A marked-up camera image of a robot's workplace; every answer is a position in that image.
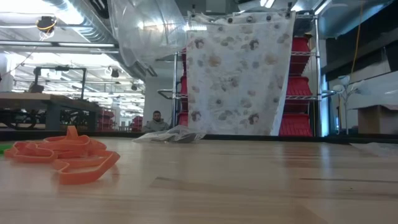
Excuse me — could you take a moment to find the single orange rubber band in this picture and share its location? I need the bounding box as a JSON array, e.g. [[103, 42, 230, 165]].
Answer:
[[52, 151, 121, 186]]

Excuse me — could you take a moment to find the orange rubber bands heap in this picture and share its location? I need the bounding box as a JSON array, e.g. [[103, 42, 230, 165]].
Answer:
[[4, 126, 109, 164]]

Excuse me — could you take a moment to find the person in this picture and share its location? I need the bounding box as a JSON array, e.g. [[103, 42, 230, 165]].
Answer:
[[142, 110, 170, 133]]

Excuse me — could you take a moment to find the white floral print cloth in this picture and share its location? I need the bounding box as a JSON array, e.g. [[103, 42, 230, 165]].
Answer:
[[185, 11, 296, 137]]

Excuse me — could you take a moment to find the white flower-shaped floor lamp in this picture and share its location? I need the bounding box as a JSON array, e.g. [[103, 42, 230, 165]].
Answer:
[[331, 74, 366, 135]]

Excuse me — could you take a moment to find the cardboard box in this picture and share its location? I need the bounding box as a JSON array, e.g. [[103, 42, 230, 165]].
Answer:
[[356, 105, 398, 135]]

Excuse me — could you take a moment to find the silver air duct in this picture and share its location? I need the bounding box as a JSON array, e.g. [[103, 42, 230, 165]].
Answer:
[[46, 0, 156, 77]]

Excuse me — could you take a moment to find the yellow black cord reel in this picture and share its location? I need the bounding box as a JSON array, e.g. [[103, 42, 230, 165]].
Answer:
[[35, 15, 59, 34]]

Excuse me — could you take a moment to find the black metal stand frame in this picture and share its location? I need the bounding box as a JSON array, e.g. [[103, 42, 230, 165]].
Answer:
[[33, 66, 88, 100]]

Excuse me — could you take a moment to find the chrome wire shelving cart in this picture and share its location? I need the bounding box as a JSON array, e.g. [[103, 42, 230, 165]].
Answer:
[[157, 2, 338, 138]]

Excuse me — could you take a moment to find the yellow extension cable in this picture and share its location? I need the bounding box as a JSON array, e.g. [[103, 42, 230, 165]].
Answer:
[[350, 0, 365, 75]]

